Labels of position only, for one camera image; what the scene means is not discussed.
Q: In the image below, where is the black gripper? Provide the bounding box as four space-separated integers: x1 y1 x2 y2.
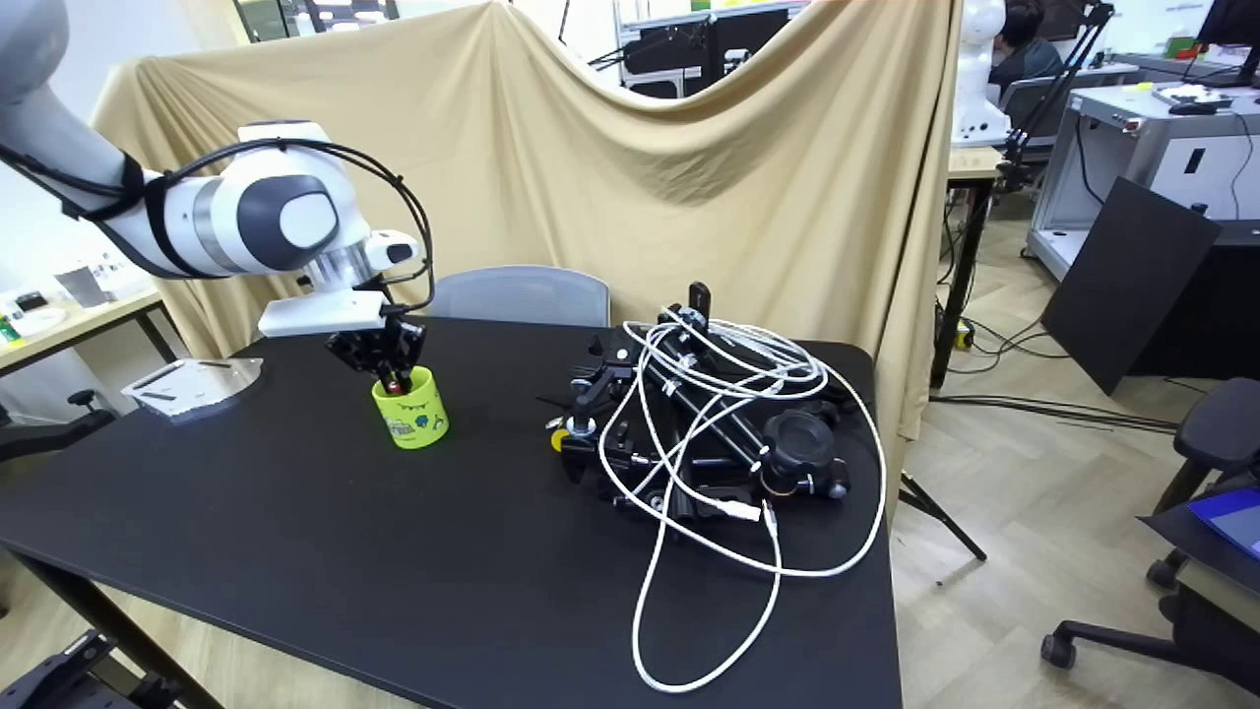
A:
327 319 428 399

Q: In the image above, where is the white equipment cabinet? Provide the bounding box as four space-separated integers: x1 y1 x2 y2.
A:
1022 78 1260 288

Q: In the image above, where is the white machine body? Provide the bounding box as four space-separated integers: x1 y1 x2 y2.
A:
952 0 1018 150

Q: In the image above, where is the black tripod stand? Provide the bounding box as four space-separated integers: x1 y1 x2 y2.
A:
1045 0 1120 114

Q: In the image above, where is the black camera rig pile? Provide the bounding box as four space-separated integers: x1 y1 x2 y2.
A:
544 275 857 524

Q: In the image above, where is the black cable on robot arm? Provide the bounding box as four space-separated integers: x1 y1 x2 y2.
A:
0 134 436 319

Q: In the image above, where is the black floor cable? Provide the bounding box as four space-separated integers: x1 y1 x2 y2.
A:
928 313 1186 436

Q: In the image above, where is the black background desk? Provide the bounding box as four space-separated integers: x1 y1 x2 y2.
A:
612 0 796 97

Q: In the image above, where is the blue chair back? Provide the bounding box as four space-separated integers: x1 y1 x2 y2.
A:
428 263 617 330

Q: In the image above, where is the light wooden side table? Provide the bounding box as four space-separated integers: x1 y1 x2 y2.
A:
0 280 183 386

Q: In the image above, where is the black armrest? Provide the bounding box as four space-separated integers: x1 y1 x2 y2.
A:
0 386 120 464

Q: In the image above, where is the black leaning panel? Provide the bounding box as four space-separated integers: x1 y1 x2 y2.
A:
1039 174 1226 399

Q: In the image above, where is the wooden table with black legs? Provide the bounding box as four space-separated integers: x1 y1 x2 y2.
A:
927 143 1011 395

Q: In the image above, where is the beige backdrop cloth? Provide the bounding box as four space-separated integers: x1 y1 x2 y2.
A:
91 0 969 447

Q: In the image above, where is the black office chair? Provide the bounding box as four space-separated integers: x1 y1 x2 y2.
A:
1039 376 1260 703

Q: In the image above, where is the lime green mug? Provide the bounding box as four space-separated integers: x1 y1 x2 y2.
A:
368 363 453 452

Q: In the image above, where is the white cable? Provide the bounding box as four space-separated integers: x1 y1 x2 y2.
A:
596 308 893 696

